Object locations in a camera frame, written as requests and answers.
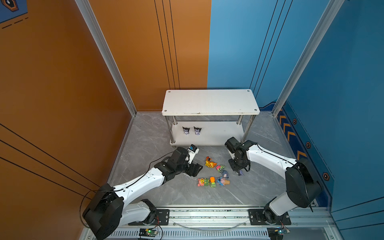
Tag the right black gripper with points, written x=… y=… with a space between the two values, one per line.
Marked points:
x=234 y=168

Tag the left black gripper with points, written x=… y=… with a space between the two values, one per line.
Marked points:
x=194 y=169

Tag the black white Kuromi figure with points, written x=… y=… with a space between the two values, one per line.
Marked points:
x=186 y=130

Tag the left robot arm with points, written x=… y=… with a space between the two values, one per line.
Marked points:
x=112 y=207

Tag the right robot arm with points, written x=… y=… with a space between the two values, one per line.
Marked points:
x=302 y=181

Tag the pink yellow bear toy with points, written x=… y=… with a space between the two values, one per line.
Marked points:
x=203 y=182

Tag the orange yellow duck toy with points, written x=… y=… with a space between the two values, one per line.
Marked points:
x=209 y=163

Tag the green orange toy truck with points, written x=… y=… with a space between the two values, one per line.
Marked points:
x=212 y=182

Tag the pink green toy car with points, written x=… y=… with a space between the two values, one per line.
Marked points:
x=220 y=168

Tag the blue Stitch ice-cream toy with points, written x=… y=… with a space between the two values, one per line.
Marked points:
x=224 y=179

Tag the white two-tier shelf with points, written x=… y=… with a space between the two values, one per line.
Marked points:
x=201 y=103

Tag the right green circuit board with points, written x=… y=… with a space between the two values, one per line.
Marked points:
x=277 y=233

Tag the green circuit board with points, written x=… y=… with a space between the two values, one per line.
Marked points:
x=277 y=233
x=148 y=234

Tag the left green circuit board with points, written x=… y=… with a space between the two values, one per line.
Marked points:
x=148 y=234

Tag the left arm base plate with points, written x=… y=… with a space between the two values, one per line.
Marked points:
x=161 y=217

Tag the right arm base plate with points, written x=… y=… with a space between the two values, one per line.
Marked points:
x=266 y=217

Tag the aluminium rail frame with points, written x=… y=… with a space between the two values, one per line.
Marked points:
x=231 y=222

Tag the right aluminium corner post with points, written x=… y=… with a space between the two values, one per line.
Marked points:
x=315 y=39

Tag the aluminium corner post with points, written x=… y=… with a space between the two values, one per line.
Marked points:
x=315 y=39
x=101 y=42

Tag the left aluminium corner post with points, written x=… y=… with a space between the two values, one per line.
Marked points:
x=101 y=42

